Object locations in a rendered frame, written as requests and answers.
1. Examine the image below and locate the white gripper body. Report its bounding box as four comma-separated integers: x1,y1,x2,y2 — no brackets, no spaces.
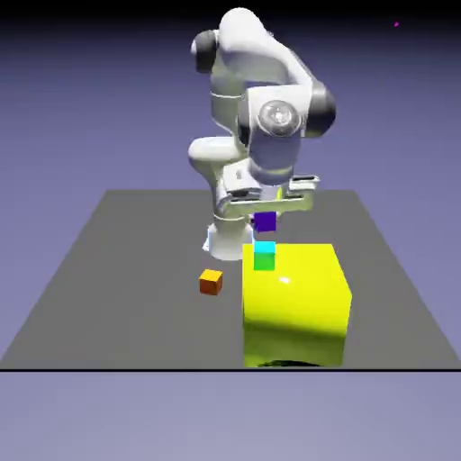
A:
220,189,316,219

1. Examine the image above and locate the small purple cube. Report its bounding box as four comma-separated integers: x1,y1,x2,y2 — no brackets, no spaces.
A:
253,211,278,233

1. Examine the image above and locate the small green cube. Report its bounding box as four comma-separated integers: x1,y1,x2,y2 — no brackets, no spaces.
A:
253,240,277,272

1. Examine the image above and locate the small orange cube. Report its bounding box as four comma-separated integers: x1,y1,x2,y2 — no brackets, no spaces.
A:
198,268,224,297

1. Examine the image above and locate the large yellow box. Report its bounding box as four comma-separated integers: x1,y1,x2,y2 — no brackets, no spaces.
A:
241,242,354,369

